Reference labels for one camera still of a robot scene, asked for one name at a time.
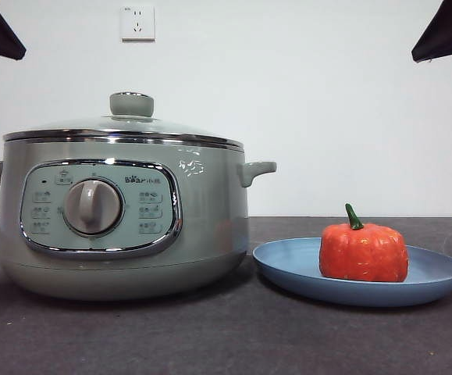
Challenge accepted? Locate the glass lid with green knob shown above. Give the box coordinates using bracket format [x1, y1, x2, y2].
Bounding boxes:
[2, 91, 246, 152]

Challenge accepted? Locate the orange pumpkin with green stem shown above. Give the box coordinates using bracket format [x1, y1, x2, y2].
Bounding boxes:
[319, 202, 410, 283]

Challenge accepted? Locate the pale green electric steamer pot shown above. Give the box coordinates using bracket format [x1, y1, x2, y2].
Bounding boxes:
[0, 136, 277, 302]

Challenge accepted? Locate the blue round plate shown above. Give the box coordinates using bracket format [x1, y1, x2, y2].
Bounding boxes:
[251, 237, 452, 307]

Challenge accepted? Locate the white wall socket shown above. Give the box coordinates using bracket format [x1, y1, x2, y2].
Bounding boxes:
[121, 5, 156, 42]

